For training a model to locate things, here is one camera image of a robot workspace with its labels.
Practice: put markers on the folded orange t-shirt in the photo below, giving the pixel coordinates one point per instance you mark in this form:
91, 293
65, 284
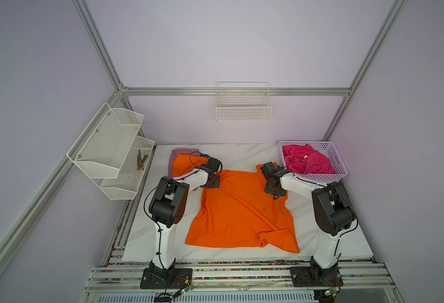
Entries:
184, 164

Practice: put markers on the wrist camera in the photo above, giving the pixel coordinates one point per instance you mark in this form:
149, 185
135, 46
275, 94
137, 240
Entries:
214, 165
269, 170

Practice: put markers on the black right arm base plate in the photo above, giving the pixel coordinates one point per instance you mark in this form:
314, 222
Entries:
303, 276

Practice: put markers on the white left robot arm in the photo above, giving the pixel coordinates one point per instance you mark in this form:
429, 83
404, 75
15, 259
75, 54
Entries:
167, 208

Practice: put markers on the orange t-shirt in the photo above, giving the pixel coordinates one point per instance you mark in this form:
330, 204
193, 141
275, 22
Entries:
241, 214
184, 164

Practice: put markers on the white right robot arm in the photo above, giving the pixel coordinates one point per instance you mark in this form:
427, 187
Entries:
333, 214

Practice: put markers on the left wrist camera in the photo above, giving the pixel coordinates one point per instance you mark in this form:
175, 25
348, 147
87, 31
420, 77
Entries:
214, 165

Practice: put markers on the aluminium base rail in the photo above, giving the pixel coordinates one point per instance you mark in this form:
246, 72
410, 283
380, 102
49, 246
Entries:
248, 273

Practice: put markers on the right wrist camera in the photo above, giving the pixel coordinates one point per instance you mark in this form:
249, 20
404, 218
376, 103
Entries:
269, 170

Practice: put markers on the aluminium frame profile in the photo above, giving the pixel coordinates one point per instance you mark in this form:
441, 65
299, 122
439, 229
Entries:
32, 214

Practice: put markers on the white mesh lower shelf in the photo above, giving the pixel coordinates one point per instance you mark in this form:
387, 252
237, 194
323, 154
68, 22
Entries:
128, 181

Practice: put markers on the lilac perforated plastic basket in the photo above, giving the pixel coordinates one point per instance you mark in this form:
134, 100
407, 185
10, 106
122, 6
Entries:
328, 149

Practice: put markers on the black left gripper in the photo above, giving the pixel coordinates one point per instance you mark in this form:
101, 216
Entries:
216, 183

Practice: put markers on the white mesh upper shelf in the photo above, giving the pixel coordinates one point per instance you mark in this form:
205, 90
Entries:
102, 149

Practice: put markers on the wooden clothespins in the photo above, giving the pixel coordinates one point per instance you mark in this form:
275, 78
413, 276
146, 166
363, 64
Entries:
141, 159

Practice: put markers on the folded mauve t-shirt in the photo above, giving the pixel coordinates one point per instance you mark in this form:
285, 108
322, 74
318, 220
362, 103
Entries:
174, 153

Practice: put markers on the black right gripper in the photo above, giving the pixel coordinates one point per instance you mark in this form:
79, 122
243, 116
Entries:
267, 190

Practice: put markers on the white mesh shelf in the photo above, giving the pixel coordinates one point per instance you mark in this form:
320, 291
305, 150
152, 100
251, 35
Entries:
102, 149
128, 181

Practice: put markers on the pink t-shirt in basket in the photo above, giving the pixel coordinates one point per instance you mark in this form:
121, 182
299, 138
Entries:
303, 159

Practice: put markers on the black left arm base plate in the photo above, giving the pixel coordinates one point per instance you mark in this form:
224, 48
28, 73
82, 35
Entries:
173, 278

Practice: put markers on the white wire wall basket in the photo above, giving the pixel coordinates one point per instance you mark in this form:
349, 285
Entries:
243, 101

